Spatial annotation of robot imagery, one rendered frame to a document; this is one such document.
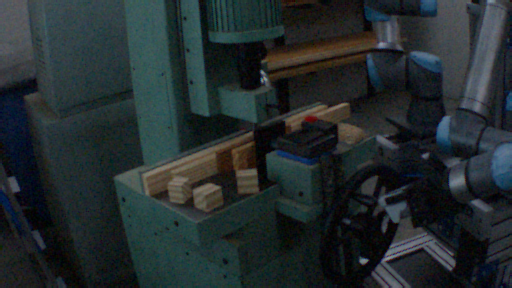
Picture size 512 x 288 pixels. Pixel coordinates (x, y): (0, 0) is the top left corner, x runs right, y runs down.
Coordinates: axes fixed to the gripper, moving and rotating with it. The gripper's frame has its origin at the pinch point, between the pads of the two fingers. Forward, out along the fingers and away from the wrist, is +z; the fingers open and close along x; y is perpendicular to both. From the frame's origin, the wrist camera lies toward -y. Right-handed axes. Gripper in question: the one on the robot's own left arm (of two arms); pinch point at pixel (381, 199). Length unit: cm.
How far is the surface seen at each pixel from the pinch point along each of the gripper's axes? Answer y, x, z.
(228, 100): -34.0, -2.4, 32.2
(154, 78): -49, -11, 48
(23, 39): -155, 5, 229
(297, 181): -10.0, -6.2, 15.2
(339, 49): -81, 221, 188
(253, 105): -29.7, -2.1, 24.3
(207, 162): -21.6, -14.3, 32.5
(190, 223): -10.5, -29.4, 22.9
